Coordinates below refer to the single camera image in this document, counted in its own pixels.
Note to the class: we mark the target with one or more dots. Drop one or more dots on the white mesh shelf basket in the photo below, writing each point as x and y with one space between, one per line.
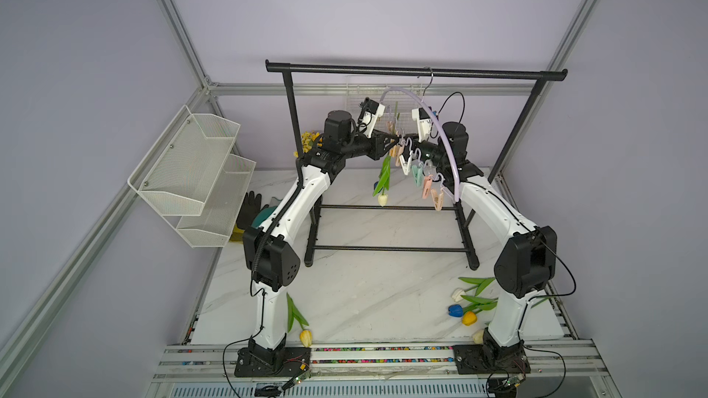
193 179

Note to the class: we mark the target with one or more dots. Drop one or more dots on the black and yellow glove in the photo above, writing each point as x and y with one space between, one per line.
250 208

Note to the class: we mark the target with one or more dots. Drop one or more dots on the green rubber work glove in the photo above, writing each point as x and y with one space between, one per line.
266 211

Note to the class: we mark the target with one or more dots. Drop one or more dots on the blue tulip right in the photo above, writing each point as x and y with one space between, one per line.
475 305

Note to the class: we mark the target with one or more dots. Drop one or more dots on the yellow tulip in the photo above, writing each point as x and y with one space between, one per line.
469 318
294 316

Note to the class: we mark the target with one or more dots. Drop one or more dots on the white tulip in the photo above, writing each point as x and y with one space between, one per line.
382 186
475 286

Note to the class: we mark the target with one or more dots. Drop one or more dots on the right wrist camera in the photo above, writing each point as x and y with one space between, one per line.
424 124

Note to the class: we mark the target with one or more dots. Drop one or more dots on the sunflower bouquet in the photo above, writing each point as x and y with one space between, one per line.
309 141

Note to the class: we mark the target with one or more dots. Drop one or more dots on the yellow tulip left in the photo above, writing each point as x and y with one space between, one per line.
294 316

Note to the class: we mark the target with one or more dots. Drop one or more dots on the metal base rail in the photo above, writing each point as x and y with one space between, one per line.
563 368

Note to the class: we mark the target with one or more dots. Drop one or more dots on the purple clip hanger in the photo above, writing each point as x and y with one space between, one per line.
446 143

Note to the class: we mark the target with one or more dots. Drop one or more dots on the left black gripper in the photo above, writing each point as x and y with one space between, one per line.
377 144

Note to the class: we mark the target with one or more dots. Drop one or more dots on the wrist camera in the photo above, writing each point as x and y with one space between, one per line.
424 124
371 111

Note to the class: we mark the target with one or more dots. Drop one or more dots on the black clothes rack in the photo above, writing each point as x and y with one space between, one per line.
398 177

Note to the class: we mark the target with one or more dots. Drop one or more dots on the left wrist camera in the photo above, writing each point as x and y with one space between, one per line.
371 111

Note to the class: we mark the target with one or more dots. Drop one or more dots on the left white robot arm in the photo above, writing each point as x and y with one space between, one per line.
269 248

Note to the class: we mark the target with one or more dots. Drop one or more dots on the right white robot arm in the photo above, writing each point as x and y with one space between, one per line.
526 262

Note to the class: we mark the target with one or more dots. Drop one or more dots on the yellow tulip right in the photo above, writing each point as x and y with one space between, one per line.
469 318

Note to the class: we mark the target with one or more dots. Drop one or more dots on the white wire wall basket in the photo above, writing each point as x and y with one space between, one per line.
400 105

